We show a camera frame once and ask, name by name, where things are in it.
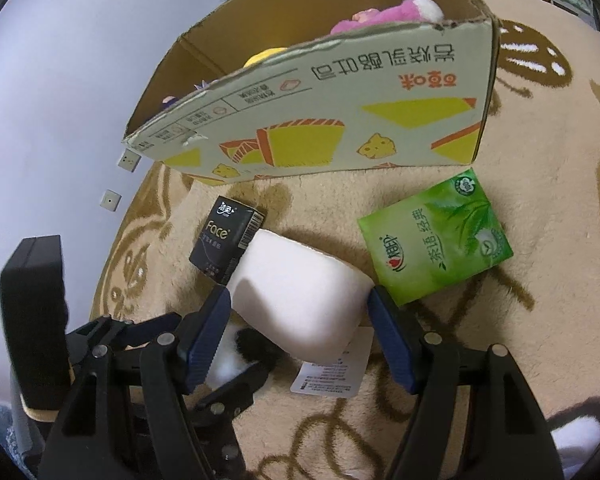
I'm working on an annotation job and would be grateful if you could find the yellow dog plush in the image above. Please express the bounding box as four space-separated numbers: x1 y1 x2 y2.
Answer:
242 46 291 68

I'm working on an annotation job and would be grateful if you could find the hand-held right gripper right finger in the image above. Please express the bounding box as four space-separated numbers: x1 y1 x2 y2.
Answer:
367 285 566 480

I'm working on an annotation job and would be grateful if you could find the beige patterned rug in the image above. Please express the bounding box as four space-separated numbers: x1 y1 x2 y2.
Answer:
95 0 600 480

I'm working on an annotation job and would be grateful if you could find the pink strawberry plush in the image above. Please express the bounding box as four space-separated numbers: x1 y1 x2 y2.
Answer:
330 0 446 36

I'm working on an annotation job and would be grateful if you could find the black tissue pack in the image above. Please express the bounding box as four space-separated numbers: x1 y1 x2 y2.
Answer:
188 195 267 286

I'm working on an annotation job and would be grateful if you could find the white round-hole wall socket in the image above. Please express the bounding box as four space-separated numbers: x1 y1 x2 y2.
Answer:
98 189 122 213

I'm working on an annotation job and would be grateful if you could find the cardboard box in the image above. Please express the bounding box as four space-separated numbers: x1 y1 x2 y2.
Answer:
121 0 501 188

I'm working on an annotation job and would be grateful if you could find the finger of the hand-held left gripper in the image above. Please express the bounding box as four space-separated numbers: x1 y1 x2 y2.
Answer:
195 366 272 480
67 312 181 361

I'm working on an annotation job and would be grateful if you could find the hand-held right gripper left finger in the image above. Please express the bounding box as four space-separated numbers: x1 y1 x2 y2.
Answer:
40 285 241 480

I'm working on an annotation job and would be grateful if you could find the green tissue pack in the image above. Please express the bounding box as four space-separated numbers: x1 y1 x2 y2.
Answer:
357 167 514 307

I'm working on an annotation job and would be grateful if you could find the navy white fluffy plush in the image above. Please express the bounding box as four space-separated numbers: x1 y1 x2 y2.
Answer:
207 322 286 396

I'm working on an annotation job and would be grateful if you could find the white pillow plush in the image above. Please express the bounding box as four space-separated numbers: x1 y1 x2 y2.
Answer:
228 228 376 398

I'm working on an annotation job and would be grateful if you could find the purple plush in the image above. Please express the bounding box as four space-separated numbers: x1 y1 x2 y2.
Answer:
161 79 216 107

